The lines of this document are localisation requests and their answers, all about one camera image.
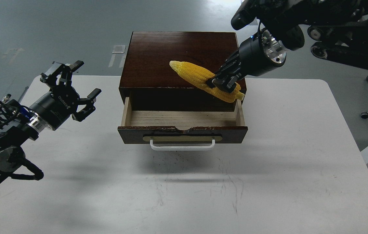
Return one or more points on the yellow corn cob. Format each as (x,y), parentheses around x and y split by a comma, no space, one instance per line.
(197,76)

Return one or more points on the wooden drawer with white handle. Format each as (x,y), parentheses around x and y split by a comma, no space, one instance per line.
(166,130)

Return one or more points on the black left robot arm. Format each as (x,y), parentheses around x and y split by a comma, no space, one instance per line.
(19,123)

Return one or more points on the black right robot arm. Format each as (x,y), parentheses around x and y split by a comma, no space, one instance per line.
(339,28)

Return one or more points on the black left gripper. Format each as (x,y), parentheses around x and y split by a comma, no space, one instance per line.
(55,108)

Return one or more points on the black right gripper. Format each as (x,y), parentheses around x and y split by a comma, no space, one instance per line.
(257,55)

